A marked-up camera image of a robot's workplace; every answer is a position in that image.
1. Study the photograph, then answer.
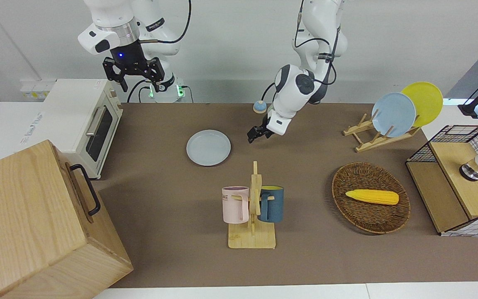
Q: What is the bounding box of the yellow corn cob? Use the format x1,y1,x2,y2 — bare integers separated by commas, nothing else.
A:
345,189,400,206

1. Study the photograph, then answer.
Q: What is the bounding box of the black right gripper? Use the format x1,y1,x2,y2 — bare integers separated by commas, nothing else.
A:
102,39,166,93

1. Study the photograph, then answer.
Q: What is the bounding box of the wooden plate rack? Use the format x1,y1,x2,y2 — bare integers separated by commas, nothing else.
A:
342,113,422,153

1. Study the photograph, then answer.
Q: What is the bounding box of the black metal box handle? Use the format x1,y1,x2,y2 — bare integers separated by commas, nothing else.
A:
69,164,102,217

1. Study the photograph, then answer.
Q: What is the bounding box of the black left base cable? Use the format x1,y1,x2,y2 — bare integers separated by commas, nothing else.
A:
261,82,277,104

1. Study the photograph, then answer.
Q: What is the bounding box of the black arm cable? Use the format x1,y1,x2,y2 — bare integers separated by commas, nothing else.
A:
294,0,342,86
139,0,193,44

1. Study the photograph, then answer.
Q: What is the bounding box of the yellow plate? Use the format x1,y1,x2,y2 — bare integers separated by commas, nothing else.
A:
401,81,444,127

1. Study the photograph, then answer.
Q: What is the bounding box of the brown wicker basket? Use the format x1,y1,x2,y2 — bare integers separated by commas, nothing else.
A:
331,162,411,235

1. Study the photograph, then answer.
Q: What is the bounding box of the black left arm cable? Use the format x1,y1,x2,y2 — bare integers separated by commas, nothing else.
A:
294,0,342,86

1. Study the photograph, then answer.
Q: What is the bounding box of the wire and wood shelf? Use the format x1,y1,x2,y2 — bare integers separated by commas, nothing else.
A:
405,124,478,238

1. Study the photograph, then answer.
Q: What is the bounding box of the black base cable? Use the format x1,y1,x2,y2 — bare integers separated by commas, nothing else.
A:
127,78,151,103
261,82,277,104

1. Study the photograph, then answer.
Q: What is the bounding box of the wooden mug tree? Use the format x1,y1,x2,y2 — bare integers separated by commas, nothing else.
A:
227,161,277,250

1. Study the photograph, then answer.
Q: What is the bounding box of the white toaster oven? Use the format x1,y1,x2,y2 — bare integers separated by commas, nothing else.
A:
41,78,124,180

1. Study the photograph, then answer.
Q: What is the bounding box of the pink mug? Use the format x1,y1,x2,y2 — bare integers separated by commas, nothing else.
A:
221,186,250,225

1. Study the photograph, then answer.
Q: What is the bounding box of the black right base cable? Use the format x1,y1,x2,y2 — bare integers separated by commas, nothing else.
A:
127,78,151,103

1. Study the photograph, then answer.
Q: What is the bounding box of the large wooden box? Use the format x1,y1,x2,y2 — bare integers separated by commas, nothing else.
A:
0,140,134,299

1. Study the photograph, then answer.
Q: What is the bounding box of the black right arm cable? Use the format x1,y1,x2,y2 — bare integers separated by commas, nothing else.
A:
139,0,193,44

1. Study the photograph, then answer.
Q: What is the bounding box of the white wall outlet strip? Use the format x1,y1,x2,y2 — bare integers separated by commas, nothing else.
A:
20,81,55,100

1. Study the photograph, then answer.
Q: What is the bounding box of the gray plate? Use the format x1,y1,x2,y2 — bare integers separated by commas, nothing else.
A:
186,129,232,167

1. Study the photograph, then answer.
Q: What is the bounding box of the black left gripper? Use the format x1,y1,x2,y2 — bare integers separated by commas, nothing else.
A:
246,123,274,145

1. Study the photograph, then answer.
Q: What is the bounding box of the light blue plate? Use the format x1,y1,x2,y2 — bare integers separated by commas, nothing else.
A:
371,92,417,139

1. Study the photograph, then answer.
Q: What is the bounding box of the dark blue mug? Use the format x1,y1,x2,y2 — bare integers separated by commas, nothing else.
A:
258,185,285,224

